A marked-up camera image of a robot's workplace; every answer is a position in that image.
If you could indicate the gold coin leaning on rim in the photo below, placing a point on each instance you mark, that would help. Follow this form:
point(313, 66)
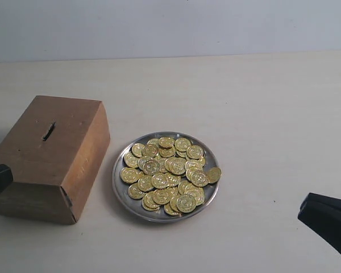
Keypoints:
point(213, 175)

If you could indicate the round silver metal plate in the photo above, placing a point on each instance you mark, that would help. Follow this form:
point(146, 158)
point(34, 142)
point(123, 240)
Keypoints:
point(134, 207)

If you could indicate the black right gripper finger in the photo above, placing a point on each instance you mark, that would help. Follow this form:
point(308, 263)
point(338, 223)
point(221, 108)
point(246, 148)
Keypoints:
point(322, 214)

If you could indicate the brown wooden coin box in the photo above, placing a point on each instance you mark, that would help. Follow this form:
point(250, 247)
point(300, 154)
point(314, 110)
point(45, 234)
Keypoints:
point(54, 151)

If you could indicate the gold coin left of pile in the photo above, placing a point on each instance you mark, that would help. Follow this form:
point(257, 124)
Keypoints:
point(129, 175)

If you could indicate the gold coin front of pile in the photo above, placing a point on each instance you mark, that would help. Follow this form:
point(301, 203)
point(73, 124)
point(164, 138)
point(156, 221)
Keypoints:
point(186, 203)

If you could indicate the gold coin of pile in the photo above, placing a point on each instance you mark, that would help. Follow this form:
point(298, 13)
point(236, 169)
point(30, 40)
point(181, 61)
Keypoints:
point(129, 175)
point(186, 203)

